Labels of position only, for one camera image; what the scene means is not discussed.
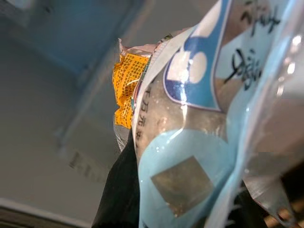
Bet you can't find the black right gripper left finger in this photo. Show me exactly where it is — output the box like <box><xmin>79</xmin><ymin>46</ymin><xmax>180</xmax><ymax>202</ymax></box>
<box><xmin>91</xmin><ymin>132</ymin><xmax>143</xmax><ymax>228</ymax></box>

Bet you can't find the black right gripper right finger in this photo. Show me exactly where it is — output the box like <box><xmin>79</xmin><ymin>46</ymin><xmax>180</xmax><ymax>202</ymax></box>
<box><xmin>229</xmin><ymin>184</ymin><xmax>271</xmax><ymax>228</ymax></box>

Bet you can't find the translucent freezer compartment flap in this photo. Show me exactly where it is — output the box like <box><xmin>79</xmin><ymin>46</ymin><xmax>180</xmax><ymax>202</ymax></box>
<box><xmin>21</xmin><ymin>0</ymin><xmax>190</xmax><ymax>76</ymax></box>

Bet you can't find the blue white plastic food bag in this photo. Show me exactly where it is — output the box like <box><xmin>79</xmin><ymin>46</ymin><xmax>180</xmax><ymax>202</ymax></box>
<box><xmin>111</xmin><ymin>0</ymin><xmax>304</xmax><ymax>228</ymax></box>

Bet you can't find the grey mini fridge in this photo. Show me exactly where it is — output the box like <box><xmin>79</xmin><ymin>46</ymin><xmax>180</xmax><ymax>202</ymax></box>
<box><xmin>0</xmin><ymin>0</ymin><xmax>198</xmax><ymax>228</ymax></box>

